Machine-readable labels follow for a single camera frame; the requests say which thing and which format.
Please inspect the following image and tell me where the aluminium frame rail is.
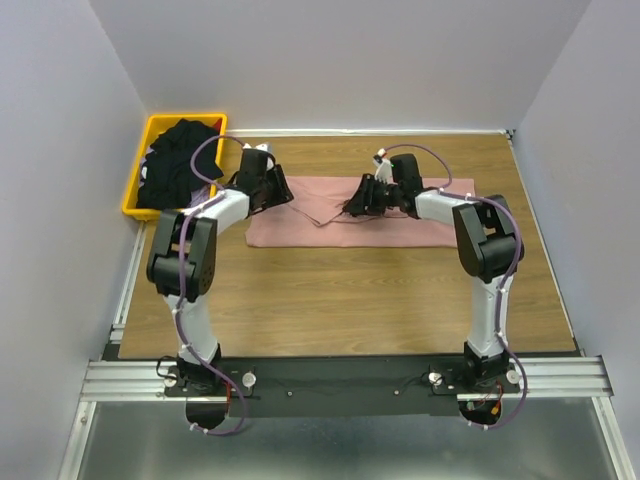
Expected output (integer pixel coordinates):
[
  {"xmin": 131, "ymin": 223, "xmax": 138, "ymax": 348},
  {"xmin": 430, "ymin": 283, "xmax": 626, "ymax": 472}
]
[{"xmin": 55, "ymin": 219, "xmax": 181, "ymax": 480}]

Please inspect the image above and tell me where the yellow plastic bin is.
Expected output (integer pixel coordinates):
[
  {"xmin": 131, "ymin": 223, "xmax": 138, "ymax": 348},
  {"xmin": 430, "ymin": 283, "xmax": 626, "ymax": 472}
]
[{"xmin": 121, "ymin": 112, "xmax": 228, "ymax": 222}]

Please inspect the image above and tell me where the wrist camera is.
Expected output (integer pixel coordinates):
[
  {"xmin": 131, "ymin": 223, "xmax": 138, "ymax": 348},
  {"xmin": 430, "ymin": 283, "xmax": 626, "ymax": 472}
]
[
  {"xmin": 373, "ymin": 149, "xmax": 423, "ymax": 191},
  {"xmin": 233, "ymin": 143, "xmax": 275, "ymax": 195}
]

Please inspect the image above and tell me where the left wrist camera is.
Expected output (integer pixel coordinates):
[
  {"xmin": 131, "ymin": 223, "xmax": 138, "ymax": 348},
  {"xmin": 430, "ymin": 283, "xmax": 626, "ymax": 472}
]
[{"xmin": 233, "ymin": 143, "xmax": 275, "ymax": 195}]

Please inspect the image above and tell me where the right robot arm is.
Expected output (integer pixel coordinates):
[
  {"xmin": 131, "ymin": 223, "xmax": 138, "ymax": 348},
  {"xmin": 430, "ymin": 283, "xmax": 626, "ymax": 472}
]
[{"xmin": 343, "ymin": 174, "xmax": 524, "ymax": 392}]

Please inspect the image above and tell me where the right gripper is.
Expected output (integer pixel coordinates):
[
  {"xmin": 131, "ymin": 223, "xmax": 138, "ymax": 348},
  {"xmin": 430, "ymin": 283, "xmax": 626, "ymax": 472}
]
[{"xmin": 340, "ymin": 174, "xmax": 401, "ymax": 218}]

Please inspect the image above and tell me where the lavender t shirt in bin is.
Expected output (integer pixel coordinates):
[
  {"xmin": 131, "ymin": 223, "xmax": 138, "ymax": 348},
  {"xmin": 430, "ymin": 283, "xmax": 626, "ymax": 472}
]
[{"xmin": 189, "ymin": 184, "xmax": 217, "ymax": 207}]

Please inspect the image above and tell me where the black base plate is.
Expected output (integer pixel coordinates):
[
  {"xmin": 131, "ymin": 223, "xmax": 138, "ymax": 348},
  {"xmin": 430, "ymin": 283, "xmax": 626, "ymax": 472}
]
[{"xmin": 164, "ymin": 355, "xmax": 521, "ymax": 420}]

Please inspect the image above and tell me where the pink t shirt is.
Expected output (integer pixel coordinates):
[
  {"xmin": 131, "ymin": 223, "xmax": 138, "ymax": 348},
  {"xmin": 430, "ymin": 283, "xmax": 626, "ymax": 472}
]
[{"xmin": 245, "ymin": 176, "xmax": 456, "ymax": 248}]

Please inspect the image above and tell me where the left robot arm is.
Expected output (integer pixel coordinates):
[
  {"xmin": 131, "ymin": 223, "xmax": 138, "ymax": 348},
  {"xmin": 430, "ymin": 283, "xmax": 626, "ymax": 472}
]
[{"xmin": 146, "ymin": 155, "xmax": 293, "ymax": 395}]

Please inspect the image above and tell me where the black t shirt in bin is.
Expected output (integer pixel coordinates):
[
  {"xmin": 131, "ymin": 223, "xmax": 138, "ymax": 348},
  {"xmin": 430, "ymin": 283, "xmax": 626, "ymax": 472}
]
[{"xmin": 136, "ymin": 118, "xmax": 220, "ymax": 210}]

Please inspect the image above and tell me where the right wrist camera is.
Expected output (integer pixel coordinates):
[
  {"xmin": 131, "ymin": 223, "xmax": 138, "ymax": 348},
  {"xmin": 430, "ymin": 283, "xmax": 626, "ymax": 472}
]
[{"xmin": 373, "ymin": 149, "xmax": 423, "ymax": 191}]

